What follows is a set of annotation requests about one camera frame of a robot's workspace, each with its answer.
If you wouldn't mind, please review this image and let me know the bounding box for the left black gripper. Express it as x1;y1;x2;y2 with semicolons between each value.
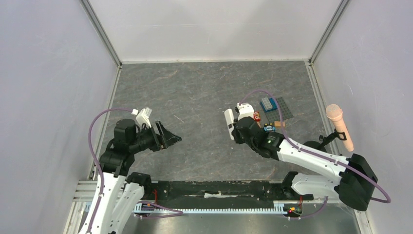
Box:
130;119;182;153

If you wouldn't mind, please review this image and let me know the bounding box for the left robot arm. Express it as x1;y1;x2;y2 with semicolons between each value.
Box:
79;119;182;234

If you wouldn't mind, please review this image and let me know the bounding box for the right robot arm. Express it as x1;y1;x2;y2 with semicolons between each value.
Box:
226;117;378;211

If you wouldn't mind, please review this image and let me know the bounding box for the red owl number block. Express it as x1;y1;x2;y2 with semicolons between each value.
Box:
253;111;261;122

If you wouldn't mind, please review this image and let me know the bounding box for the blue owl number block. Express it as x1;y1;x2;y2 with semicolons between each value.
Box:
263;123;276;132

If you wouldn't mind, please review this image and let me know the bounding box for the wooden block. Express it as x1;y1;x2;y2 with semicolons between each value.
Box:
274;121;286;128

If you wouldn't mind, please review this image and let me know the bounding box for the grey lego brick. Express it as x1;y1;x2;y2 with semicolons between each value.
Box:
260;97;273;111

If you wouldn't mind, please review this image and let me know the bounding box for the blue lego brick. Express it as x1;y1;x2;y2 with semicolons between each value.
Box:
263;98;278;113

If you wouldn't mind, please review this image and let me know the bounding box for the grey lego baseplate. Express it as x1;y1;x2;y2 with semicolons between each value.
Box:
265;97;293;122

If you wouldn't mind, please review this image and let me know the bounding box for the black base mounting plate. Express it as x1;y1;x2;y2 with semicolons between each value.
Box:
143;180;314;209

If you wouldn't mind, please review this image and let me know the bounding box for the pink microphone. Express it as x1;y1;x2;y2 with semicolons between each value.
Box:
326;104;354;152

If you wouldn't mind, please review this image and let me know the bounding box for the black microphone stand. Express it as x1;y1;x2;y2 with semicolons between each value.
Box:
304;129;347;153

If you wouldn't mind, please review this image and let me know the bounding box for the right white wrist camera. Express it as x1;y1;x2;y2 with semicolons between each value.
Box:
236;102;255;120

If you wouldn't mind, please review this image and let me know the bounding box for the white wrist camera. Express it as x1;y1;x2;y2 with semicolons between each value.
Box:
236;102;255;120
131;107;152;128

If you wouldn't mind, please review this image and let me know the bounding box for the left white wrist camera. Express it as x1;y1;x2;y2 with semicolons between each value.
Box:
131;107;152;128

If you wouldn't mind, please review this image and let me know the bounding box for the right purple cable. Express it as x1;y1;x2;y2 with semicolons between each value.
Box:
239;90;392;220

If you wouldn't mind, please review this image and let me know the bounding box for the purple cable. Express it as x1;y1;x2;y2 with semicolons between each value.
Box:
86;108;184;234
239;90;392;220

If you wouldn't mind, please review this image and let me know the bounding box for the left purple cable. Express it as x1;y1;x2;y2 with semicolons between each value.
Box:
86;108;184;234

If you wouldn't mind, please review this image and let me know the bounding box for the white slotted cable duct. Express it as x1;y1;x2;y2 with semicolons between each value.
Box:
132;202;302;215

